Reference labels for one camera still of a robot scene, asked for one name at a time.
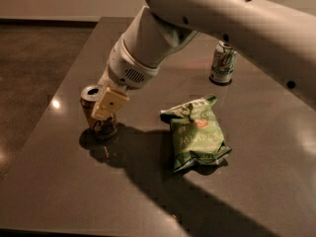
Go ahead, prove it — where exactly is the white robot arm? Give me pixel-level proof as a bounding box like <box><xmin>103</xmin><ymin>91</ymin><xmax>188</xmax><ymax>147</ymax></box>
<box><xmin>92</xmin><ymin>0</ymin><xmax>316</xmax><ymax>119</ymax></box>

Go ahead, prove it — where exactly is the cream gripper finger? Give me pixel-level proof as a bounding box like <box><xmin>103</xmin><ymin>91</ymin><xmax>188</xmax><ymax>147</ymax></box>
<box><xmin>92</xmin><ymin>86</ymin><xmax>129</xmax><ymax>120</ymax></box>
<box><xmin>98</xmin><ymin>67</ymin><xmax>114</xmax><ymax>87</ymax></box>

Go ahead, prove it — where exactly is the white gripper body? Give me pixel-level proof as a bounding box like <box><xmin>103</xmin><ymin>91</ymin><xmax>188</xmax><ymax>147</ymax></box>
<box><xmin>108</xmin><ymin>34</ymin><xmax>160</xmax><ymax>89</ymax></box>

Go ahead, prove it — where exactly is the green jalapeno chips bag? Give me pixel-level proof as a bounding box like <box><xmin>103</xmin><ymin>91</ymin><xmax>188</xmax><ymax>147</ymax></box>
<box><xmin>160</xmin><ymin>95</ymin><xmax>231</xmax><ymax>172</ymax></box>

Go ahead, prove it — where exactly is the orange LaCroix soda can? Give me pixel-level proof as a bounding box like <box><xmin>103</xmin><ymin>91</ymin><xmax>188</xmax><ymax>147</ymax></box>
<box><xmin>80</xmin><ymin>84</ymin><xmax>119</xmax><ymax>140</ymax></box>

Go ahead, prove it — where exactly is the green white 7up can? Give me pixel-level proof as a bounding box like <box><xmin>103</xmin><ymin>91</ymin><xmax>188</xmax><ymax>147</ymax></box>
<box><xmin>209</xmin><ymin>40</ymin><xmax>237</xmax><ymax>86</ymax></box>

